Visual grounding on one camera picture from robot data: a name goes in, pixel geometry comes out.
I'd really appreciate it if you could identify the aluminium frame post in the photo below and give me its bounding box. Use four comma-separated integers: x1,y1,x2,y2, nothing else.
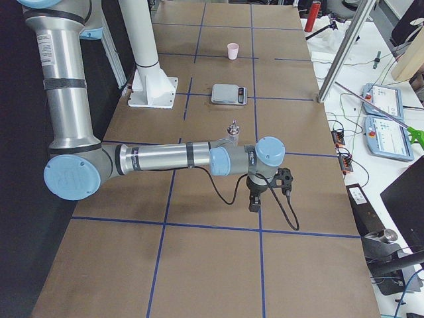
317,0,376,103

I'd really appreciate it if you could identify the wooden board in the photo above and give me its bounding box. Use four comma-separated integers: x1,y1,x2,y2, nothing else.
392,17,424,81

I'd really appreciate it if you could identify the orange black connector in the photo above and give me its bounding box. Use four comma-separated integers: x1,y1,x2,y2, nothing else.
331,130,345,147
338,153,353,175

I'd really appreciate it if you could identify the green tipped metal rod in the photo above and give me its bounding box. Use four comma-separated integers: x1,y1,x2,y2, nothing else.
335,81,424,148

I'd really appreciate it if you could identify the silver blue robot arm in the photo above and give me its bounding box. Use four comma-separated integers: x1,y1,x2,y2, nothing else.
21,1,286,211

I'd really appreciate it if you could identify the teach pendant tablet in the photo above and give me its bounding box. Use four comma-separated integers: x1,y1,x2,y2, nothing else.
364,115,414,162
362,83,404,120

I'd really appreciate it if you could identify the lower teach pendant tablet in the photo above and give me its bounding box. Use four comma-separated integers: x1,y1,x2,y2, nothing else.
364,115,414,162

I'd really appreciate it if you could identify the white pedestal column base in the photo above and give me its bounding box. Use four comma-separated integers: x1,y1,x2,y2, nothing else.
119,0,178,109

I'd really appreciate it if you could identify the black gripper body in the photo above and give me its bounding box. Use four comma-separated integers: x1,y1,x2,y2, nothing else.
247,176,268,203

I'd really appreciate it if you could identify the glass sauce bottle steel spout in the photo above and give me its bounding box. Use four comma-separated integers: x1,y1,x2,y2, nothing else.
226,119,240,146

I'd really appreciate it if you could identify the black box white label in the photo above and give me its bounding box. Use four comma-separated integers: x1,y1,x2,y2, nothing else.
346,184,385,237

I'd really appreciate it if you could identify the black monitor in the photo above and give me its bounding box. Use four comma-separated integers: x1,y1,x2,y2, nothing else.
380,158,424,251

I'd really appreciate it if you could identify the pink paper cup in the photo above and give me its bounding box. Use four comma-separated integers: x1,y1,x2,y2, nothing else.
227,42,239,60

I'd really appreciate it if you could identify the silver digital kitchen scale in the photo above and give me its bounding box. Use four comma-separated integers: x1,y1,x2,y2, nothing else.
211,83,247,105

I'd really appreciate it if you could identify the upper orange black connector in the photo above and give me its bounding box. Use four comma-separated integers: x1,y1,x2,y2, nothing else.
331,130,345,147

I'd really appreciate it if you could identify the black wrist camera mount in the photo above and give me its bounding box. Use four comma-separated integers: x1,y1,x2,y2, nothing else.
271,168,293,197

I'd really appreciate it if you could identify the lower orange black connector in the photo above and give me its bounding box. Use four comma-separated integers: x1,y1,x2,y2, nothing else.
338,153,353,175

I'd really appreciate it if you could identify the red cylinder can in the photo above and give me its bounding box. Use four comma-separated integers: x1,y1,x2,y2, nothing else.
304,0,321,32

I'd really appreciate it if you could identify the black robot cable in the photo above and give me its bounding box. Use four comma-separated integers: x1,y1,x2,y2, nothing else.
195,165,301,232

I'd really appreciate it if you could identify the upper teach pendant tablet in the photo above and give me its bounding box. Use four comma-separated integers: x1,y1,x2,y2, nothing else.
362,83,404,120

